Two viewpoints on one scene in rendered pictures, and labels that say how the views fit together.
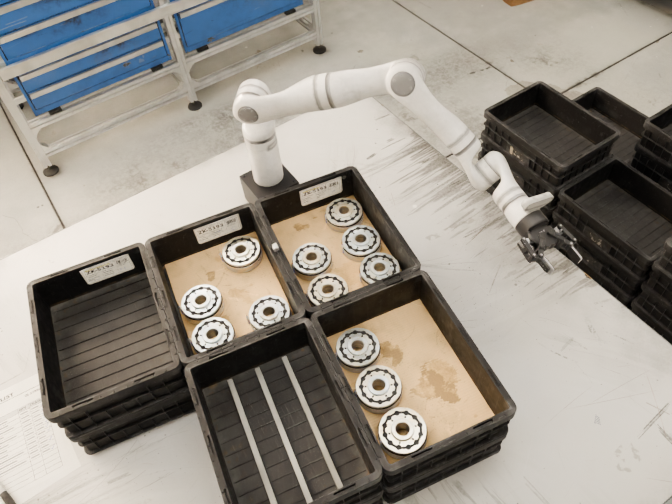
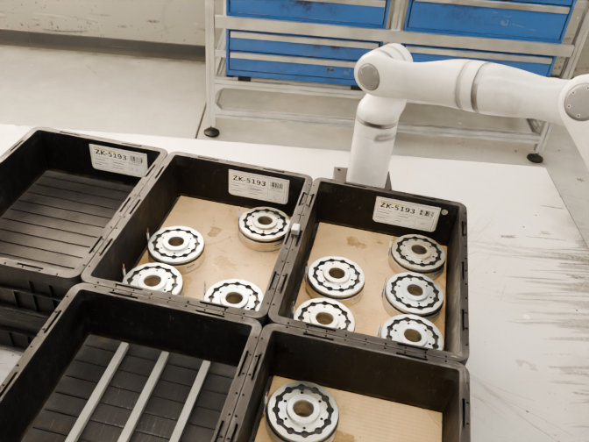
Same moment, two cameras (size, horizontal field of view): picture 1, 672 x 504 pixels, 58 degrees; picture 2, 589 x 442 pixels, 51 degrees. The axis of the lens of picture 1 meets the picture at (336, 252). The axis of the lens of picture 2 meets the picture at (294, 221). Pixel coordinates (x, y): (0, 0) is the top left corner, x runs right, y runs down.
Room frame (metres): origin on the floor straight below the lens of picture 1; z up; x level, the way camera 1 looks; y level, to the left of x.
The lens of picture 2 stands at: (0.22, -0.23, 1.61)
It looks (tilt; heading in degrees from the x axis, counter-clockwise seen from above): 38 degrees down; 27
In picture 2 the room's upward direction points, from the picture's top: 5 degrees clockwise
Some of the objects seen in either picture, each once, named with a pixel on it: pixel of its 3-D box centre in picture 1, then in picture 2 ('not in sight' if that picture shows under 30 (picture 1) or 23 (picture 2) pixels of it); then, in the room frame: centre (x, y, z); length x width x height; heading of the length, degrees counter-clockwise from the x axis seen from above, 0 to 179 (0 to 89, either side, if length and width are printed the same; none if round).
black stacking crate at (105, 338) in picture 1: (108, 335); (58, 217); (0.81, 0.57, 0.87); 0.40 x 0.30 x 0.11; 18
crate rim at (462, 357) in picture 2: (333, 235); (378, 259); (1.00, 0.00, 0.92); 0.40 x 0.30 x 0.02; 18
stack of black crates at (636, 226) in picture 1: (617, 236); not in sight; (1.34, -1.03, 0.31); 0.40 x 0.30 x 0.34; 29
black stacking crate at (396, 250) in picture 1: (335, 247); (373, 281); (1.00, 0.00, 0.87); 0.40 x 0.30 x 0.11; 18
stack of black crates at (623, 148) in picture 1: (602, 143); not in sight; (1.88, -1.19, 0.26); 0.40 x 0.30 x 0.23; 29
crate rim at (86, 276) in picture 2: (221, 278); (210, 226); (0.90, 0.29, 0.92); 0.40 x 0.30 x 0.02; 18
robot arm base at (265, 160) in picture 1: (264, 155); (371, 151); (1.36, 0.18, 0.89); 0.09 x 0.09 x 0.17; 28
